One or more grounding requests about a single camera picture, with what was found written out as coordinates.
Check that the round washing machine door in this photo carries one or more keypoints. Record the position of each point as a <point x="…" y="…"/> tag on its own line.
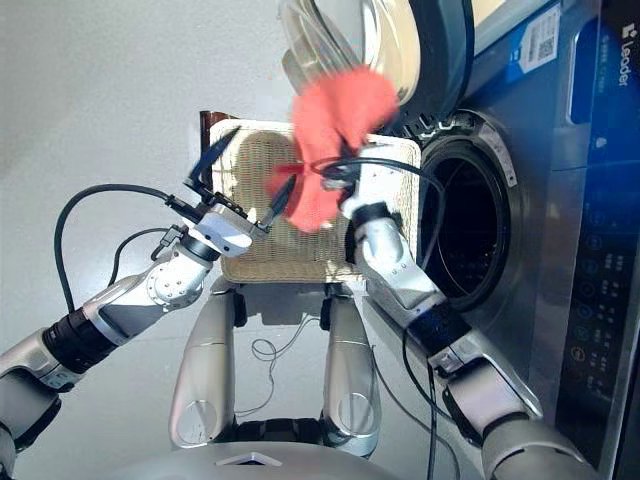
<point x="440" y="50"/>

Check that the grey washing machine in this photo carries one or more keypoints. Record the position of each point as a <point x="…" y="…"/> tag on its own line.
<point x="540" y="250"/>

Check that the coral red cloth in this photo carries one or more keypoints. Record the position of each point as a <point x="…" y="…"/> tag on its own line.
<point x="340" y="110"/>

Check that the blue white QR label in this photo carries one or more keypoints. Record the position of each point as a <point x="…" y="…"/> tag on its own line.
<point x="537" y="45"/>

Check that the blue Leader control panel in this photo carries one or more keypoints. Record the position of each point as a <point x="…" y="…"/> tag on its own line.
<point x="615" y="125"/>

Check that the dark brown stool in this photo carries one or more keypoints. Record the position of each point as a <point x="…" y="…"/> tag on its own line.
<point x="207" y="130"/>

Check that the pale woven basket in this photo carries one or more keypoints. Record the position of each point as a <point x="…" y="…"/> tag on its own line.
<point x="260" y="250"/>

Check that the silver robot body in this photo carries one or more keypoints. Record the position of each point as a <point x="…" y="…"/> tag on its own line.
<point x="175" y="465"/>

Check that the silver robot leg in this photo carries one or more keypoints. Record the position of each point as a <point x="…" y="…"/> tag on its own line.
<point x="350" y="370"/>
<point x="205" y="370"/>

